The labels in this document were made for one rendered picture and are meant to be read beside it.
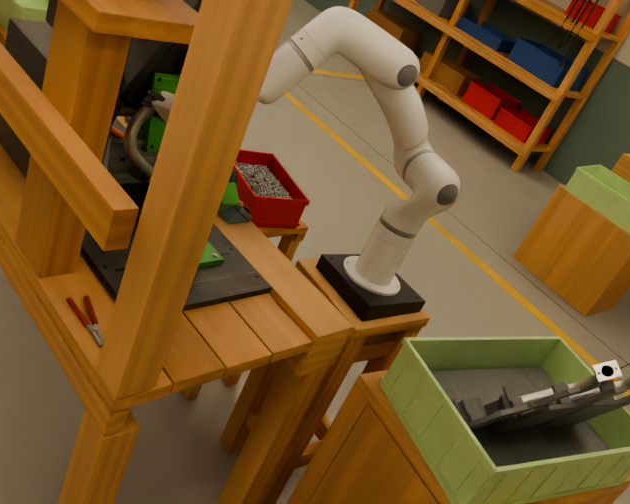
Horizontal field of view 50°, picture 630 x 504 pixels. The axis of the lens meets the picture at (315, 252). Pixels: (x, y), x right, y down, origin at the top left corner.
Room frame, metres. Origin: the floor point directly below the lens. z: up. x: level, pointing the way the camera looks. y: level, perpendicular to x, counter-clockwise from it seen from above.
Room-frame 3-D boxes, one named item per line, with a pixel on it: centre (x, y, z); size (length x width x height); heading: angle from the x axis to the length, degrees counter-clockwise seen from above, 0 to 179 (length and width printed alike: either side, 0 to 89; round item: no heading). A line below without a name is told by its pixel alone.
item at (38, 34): (1.60, 0.80, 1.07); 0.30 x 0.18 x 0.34; 54
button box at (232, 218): (1.78, 0.30, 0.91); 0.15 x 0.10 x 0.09; 54
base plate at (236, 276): (1.65, 0.63, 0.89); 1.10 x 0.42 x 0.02; 54
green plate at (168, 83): (1.66, 0.54, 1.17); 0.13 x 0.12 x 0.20; 54
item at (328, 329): (1.88, 0.47, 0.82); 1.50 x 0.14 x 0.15; 54
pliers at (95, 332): (1.10, 0.38, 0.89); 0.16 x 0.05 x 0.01; 49
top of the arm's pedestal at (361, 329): (1.78, -0.19, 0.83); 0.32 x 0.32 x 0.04; 47
